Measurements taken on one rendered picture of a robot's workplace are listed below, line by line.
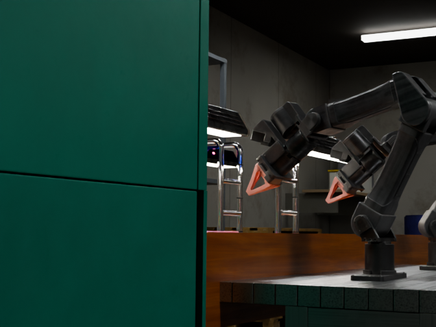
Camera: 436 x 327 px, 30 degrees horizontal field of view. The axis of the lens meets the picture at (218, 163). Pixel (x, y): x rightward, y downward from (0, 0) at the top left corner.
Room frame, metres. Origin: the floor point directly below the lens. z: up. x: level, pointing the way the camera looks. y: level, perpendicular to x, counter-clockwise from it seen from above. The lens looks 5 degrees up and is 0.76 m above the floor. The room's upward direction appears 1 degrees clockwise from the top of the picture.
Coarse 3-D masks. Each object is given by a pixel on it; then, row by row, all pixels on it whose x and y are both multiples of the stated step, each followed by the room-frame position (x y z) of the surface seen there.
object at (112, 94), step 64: (0, 0) 1.03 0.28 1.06; (64, 0) 1.14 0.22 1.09; (128, 0) 1.27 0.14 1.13; (192, 0) 1.43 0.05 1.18; (0, 64) 1.03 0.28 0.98; (64, 64) 1.14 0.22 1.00; (128, 64) 1.27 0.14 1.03; (192, 64) 1.43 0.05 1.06; (0, 128) 1.04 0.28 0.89; (64, 128) 1.14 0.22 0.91; (128, 128) 1.27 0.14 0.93; (192, 128) 1.43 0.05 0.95
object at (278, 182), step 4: (260, 176) 1.96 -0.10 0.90; (264, 176) 1.89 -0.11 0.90; (268, 176) 1.88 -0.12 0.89; (256, 180) 1.95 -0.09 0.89; (268, 180) 1.88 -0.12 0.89; (272, 180) 1.88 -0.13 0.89; (276, 180) 1.90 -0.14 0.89; (280, 180) 1.91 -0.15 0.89; (276, 184) 1.92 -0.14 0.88; (280, 184) 1.93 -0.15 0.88; (252, 188) 1.96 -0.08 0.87; (272, 188) 1.94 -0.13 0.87
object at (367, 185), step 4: (332, 172) 9.62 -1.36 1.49; (336, 172) 9.60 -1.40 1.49; (332, 176) 9.62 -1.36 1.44; (332, 180) 9.62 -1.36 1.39; (368, 180) 9.73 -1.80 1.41; (364, 184) 9.60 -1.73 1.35; (368, 184) 9.73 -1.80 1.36; (340, 188) 9.57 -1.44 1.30; (368, 188) 9.73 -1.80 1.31; (364, 192) 9.61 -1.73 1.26; (368, 192) 9.73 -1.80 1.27
